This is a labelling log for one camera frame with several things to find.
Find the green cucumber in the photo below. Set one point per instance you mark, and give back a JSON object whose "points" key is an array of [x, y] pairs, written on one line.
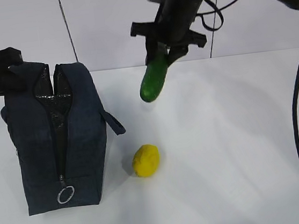
{"points": [[154, 78]]}

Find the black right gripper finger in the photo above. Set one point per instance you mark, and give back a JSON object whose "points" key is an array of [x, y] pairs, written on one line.
{"points": [[171, 54], [154, 49]]}

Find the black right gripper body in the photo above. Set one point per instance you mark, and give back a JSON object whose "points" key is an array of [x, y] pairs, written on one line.
{"points": [[171, 25]]}

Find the dark navy fabric lunch bag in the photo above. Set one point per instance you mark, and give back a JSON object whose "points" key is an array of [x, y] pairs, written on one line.
{"points": [[58, 126]]}

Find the yellow lemon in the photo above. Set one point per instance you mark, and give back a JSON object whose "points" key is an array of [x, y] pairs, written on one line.
{"points": [[146, 160]]}

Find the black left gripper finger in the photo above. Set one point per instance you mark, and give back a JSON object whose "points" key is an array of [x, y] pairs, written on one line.
{"points": [[13, 78]]}

